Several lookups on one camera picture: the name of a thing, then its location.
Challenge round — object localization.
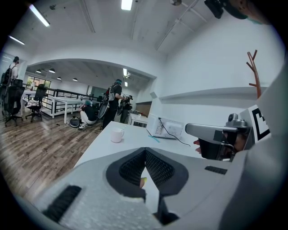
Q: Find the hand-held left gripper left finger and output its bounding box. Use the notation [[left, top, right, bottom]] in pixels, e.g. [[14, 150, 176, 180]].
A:
[[33, 147, 163, 230]]

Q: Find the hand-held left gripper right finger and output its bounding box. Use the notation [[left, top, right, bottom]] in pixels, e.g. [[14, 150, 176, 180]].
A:
[[145, 147, 234, 226]]

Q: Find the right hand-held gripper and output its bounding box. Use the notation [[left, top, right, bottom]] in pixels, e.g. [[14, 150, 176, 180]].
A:
[[185, 104, 272, 162]]

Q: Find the white cup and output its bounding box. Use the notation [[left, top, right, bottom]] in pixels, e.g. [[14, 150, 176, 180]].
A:
[[110, 127, 125, 143]]

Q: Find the person's right hand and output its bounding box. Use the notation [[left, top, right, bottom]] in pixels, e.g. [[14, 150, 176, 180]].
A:
[[234, 133, 248, 152]]

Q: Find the white microwave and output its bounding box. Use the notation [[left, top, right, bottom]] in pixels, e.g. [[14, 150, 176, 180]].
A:
[[146, 114, 185, 139]]

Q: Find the small white table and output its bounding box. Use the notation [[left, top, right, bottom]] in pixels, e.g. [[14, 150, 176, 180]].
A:
[[128, 113, 149, 128]]

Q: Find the person's white clothing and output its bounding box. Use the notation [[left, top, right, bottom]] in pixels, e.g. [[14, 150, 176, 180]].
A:
[[219, 65, 288, 230]]

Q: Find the long white table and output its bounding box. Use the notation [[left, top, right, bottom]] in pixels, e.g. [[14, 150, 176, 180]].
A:
[[51, 96, 101, 124]]

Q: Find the black metal railing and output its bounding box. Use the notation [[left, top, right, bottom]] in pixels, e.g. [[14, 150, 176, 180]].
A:
[[46, 88, 101, 113]]

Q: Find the patterned cloth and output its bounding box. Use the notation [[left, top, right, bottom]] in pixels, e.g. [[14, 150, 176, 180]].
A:
[[26, 100, 41, 109]]

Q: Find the black office chair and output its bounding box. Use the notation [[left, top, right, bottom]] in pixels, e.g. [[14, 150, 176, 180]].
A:
[[3, 79, 26, 128], [24, 84, 49, 123]]

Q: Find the window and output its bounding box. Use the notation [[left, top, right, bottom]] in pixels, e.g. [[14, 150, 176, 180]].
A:
[[28, 75, 52, 88]]

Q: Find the person's head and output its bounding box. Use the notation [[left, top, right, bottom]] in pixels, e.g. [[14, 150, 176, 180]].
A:
[[226, 0, 270, 25]]

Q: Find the grey fisheye gripper camera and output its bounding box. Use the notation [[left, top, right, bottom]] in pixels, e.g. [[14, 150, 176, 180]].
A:
[[225, 113, 248, 128]]

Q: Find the black power cable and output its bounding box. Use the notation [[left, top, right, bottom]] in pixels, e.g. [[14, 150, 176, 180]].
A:
[[158, 116, 191, 147]]

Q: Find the black head camera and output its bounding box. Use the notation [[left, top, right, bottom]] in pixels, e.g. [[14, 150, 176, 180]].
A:
[[204, 0, 225, 19]]

